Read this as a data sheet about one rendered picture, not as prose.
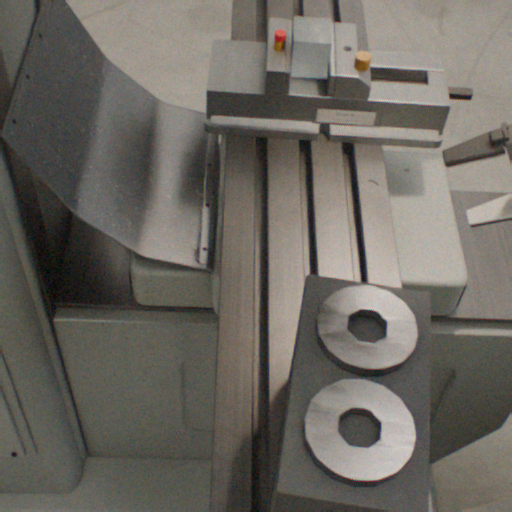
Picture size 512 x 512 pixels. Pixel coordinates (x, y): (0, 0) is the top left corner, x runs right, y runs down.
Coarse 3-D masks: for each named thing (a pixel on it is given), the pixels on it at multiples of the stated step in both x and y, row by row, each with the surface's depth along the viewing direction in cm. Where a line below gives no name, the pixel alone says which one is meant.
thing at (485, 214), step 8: (496, 200) 87; (504, 200) 86; (480, 208) 87; (488, 208) 87; (496, 208) 86; (504, 208) 86; (472, 216) 87; (480, 216) 87; (488, 216) 86; (496, 216) 86; (504, 216) 85; (472, 224) 87; (480, 224) 87; (488, 224) 86
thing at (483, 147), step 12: (492, 132) 78; (468, 144) 79; (480, 144) 78; (492, 144) 78; (504, 144) 77; (444, 156) 80; (456, 156) 79; (468, 156) 78; (480, 156) 78; (492, 156) 78
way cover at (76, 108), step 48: (48, 0) 105; (48, 48) 102; (96, 48) 115; (48, 96) 99; (144, 96) 121; (48, 144) 96; (96, 144) 107; (144, 144) 116; (192, 144) 121; (96, 192) 103; (144, 192) 111; (192, 192) 114; (144, 240) 106; (192, 240) 109
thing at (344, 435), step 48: (336, 288) 73; (384, 288) 73; (336, 336) 68; (384, 336) 69; (288, 384) 86; (336, 384) 65; (384, 384) 66; (288, 432) 63; (336, 432) 62; (384, 432) 62; (288, 480) 61; (336, 480) 61; (384, 480) 60
